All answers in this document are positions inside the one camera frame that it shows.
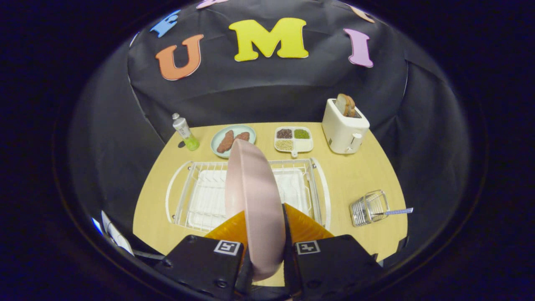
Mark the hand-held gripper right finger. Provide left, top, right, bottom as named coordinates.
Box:
left=282, top=204, right=383, bottom=301

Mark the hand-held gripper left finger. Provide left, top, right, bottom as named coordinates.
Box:
left=157, top=210, right=253, bottom=301

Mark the metal wire basket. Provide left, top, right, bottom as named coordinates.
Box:
left=349, top=190, right=390, bottom=227

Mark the white wire dish rack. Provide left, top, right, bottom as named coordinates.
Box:
left=166, top=158, right=331, bottom=232

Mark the pink plate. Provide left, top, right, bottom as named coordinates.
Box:
left=224, top=139, right=287, bottom=281

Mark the blue checkered handle spoon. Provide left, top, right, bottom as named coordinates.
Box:
left=373, top=208, right=414, bottom=217

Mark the teal plate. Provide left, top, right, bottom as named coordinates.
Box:
left=211, top=125, right=256, bottom=158

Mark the green dish soap bottle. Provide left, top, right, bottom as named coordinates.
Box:
left=172, top=113, right=200, bottom=151

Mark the white drip tray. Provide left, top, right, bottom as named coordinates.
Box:
left=187, top=168, right=312, bottom=231

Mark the white device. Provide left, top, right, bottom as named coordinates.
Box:
left=101, top=211, right=135, bottom=256

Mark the white compartment tray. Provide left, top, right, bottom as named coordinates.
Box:
left=274, top=127, right=314, bottom=158

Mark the large brown meat piece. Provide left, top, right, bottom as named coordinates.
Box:
left=217, top=130, right=235, bottom=153

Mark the white toaster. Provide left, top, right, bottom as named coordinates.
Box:
left=322, top=99, right=370, bottom=154

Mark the brown bread slice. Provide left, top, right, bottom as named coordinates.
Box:
left=335, top=94, right=357, bottom=117

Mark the black backdrop cloth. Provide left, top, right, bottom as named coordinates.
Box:
left=69, top=0, right=473, bottom=268

